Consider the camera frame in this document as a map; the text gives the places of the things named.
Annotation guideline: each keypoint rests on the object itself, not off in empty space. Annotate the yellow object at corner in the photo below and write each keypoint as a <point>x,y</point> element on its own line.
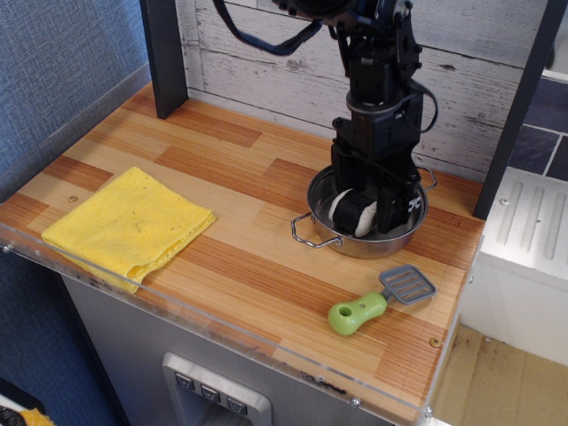
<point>36,418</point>

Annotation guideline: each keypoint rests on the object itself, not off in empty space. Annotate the dark grey post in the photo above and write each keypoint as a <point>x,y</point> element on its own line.
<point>164,51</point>
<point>541,48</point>

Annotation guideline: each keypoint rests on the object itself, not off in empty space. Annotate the dark grey right post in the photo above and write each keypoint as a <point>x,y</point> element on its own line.
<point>541,48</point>

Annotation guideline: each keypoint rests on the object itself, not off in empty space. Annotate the stainless steel pot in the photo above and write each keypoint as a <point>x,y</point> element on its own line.
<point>320,195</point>

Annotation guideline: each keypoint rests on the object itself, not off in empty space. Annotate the green handled grey toy spatula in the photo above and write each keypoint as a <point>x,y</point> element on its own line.
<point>407,284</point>

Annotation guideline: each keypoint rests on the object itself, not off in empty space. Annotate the yellow folded towel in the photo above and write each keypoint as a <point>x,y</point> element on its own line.
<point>131,227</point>

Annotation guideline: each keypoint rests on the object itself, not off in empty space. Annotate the plush sushi roll toy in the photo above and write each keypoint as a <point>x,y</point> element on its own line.
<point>354,212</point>

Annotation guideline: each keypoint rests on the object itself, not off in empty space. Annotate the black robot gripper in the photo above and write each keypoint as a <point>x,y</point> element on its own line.
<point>371,154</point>

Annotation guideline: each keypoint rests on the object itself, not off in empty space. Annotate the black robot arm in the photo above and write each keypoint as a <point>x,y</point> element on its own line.
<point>376,44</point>

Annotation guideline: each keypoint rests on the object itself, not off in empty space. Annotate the clear acrylic edge guard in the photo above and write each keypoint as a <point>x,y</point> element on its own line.
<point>131,334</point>

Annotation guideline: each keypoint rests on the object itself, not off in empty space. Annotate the grey toy fridge dispenser panel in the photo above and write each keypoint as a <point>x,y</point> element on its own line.
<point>203,397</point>

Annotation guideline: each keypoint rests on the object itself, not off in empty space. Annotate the dark grey left post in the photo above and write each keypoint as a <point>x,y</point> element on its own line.
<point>164,51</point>

